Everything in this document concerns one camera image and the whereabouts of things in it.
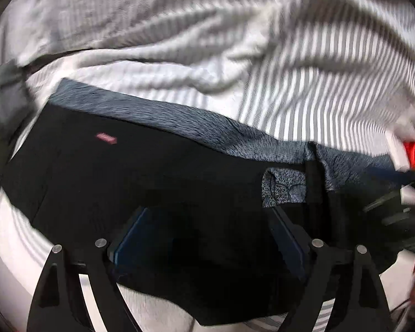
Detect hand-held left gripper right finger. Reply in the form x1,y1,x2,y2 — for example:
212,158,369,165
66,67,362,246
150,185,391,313
268,206,395,332

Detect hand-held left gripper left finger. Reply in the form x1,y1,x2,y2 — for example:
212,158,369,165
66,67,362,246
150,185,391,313
27,206,150,332

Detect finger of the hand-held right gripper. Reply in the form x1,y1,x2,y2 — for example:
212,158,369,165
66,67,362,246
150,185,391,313
362,188,406,228
372,167,415,186

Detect black pants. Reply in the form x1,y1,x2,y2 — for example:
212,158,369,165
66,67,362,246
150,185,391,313
0,105,402,326

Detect white striped bed sheet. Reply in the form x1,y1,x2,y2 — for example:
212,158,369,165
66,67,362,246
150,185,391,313
0,194,336,332

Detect blue-grey patterned mat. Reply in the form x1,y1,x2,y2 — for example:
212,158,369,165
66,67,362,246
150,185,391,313
52,78,403,210

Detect dark grey garment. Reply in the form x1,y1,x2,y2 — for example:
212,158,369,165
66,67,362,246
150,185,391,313
0,60,37,215

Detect grey striped duvet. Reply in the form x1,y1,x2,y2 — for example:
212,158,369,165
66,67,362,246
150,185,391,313
0,0,415,153

